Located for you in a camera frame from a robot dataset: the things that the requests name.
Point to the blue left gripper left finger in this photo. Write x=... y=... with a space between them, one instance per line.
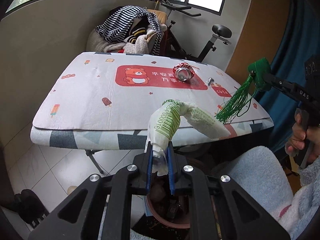
x=149 y=167

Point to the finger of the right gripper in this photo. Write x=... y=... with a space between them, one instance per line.
x=271 y=79

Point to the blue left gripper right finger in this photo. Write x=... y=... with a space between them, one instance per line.
x=171 y=173

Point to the green tassel ornament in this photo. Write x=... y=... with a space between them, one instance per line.
x=240 y=101

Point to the white green paper wrapper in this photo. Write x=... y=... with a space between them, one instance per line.
x=165 y=121

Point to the black plastic cutlery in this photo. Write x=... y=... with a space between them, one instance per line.
x=210 y=81

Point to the crushed red soda can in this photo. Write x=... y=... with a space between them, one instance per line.
x=183 y=72

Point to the brown round trash bin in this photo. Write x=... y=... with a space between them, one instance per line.
x=170 y=210

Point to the right hand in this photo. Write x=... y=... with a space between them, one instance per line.
x=299 y=137

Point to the wooden door panel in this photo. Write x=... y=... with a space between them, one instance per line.
x=260 y=37

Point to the blue curtain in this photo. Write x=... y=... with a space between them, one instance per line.
x=300 y=41

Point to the geometric pattern folding table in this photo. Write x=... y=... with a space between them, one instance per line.
x=140 y=134

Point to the white cartoon bear mat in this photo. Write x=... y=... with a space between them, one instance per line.
x=150 y=92

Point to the beige fleece clothing pile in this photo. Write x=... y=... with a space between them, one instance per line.
x=140 y=41

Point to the striped navy white garment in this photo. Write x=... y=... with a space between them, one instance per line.
x=119 y=24

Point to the black slipper on floor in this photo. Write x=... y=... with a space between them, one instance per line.
x=29 y=207

